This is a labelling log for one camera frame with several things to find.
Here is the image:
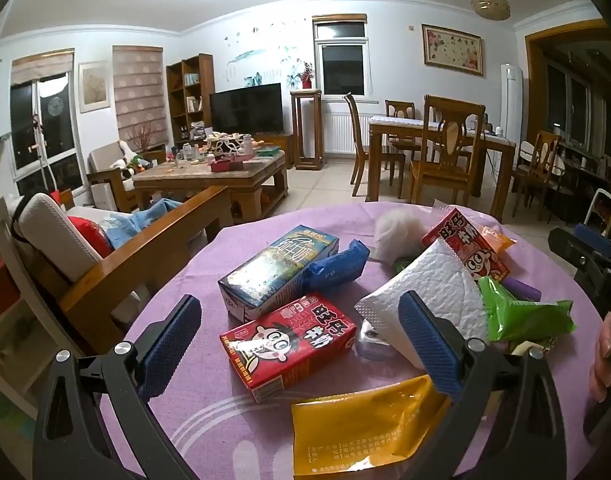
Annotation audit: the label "purple tablecloth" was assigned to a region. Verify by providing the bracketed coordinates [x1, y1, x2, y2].
[98, 201, 601, 480]

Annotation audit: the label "white metal frame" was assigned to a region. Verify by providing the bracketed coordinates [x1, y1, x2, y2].
[583, 189, 611, 241]

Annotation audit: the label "white tissue packet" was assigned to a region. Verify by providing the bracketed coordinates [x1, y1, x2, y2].
[354, 237, 489, 366]

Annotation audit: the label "patterned roller blind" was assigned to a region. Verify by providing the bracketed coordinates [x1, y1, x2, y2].
[112, 45, 168, 151]

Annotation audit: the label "red cushion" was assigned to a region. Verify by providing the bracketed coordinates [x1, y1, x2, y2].
[68, 216, 113, 258]

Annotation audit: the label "white shelf unit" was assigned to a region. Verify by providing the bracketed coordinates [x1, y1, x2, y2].
[0, 197, 93, 466]

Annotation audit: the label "window with roller blind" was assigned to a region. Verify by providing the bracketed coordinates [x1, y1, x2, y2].
[313, 15, 371, 98]

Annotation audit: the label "wooden coffee table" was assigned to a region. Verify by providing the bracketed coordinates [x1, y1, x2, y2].
[132, 149, 289, 223]

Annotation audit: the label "wooden door frame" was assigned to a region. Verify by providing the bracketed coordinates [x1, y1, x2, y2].
[524, 19, 611, 171]

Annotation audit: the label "wooden television stand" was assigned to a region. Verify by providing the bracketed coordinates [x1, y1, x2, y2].
[255, 132, 294, 166]

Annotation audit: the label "white radiator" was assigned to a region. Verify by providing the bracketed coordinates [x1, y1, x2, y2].
[323, 112, 381, 155]

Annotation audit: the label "person's right hand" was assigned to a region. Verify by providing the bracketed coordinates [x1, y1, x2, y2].
[589, 310, 611, 403]

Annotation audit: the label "white cardboard box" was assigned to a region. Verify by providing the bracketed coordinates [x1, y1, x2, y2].
[90, 182, 118, 211]

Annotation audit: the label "red milk carton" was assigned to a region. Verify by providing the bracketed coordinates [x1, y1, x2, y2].
[219, 292, 359, 404]

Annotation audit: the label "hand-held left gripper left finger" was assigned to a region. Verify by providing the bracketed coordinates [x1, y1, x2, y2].
[32, 294, 203, 480]

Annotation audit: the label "wooden bookshelf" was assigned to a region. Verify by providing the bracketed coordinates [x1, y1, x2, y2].
[166, 53, 215, 146]

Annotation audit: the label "ink landscape wall decal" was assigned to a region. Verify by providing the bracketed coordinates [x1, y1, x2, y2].
[225, 25, 306, 86]

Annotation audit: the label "purple tube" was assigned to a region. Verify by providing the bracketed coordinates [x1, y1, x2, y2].
[503, 277, 542, 303]

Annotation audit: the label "white fluffy pompom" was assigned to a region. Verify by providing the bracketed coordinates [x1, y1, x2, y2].
[374, 208, 431, 264]

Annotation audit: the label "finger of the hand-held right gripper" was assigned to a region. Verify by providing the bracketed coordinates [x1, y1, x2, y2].
[548, 223, 611, 281]

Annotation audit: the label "framed floral painting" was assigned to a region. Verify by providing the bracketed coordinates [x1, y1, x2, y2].
[421, 23, 485, 77]

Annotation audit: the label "dried branches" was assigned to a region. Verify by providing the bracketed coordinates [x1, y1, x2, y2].
[128, 122, 161, 153]

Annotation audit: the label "black television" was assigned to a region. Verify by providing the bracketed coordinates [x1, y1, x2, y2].
[208, 82, 283, 136]

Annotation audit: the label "wooden dining chair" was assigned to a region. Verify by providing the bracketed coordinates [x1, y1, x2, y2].
[513, 130, 561, 218]
[384, 100, 417, 121]
[344, 92, 406, 197]
[409, 95, 486, 206]

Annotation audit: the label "yellow pouch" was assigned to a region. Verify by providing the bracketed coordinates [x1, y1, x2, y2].
[291, 374, 453, 477]

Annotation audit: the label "wooden armchair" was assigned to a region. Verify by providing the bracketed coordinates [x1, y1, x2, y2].
[88, 141, 167, 211]

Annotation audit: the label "wooden sofa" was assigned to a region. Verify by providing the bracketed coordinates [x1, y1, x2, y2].
[15, 185, 233, 356]

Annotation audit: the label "blue plastic wrapper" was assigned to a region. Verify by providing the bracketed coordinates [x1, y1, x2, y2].
[305, 240, 371, 293]

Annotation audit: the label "wooden dining table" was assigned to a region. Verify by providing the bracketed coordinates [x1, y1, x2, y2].
[368, 116, 516, 221]

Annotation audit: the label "red snack bag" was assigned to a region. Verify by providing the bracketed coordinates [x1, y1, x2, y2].
[421, 207, 511, 283]

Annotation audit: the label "beige snack packet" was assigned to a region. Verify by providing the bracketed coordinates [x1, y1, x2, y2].
[510, 337, 559, 361]

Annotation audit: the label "red potted plant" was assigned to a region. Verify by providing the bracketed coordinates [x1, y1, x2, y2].
[288, 60, 316, 90]

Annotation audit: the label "stuffed toys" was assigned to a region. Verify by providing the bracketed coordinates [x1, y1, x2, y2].
[110, 152, 158, 178]

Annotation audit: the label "green plastic wrapper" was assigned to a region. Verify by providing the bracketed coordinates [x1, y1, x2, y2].
[478, 276, 576, 343]

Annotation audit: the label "white cushion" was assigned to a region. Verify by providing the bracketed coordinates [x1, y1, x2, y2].
[18, 192, 103, 283]

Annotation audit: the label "blue milk carton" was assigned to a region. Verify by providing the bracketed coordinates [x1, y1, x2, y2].
[218, 224, 340, 323]

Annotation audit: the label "white floor stand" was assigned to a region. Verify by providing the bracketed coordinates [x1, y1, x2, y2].
[32, 114, 56, 192]

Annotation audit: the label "white standing air conditioner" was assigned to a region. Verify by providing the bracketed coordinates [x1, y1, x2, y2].
[500, 62, 523, 146]

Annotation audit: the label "framed yellow flower picture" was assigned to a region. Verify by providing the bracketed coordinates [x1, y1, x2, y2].
[78, 60, 110, 113]

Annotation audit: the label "orange wrapper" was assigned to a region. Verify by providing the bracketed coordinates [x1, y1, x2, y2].
[478, 225, 517, 253]

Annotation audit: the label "blue blanket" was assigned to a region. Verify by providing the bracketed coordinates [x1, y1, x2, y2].
[105, 199, 183, 250]

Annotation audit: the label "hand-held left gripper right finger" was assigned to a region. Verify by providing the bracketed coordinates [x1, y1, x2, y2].
[398, 290, 569, 480]

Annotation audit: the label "balcony glass door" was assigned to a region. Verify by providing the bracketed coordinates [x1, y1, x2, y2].
[10, 72, 83, 191]

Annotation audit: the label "tall wooden plant stand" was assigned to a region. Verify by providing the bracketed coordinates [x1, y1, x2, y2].
[290, 88, 325, 171]

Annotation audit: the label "red tray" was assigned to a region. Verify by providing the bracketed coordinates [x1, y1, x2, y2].
[209, 156, 248, 173]

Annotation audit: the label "white ornate fruit basket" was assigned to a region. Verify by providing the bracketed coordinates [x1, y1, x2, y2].
[205, 132, 256, 153]

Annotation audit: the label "beige roller blind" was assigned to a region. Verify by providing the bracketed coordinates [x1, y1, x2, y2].
[10, 49, 76, 86]

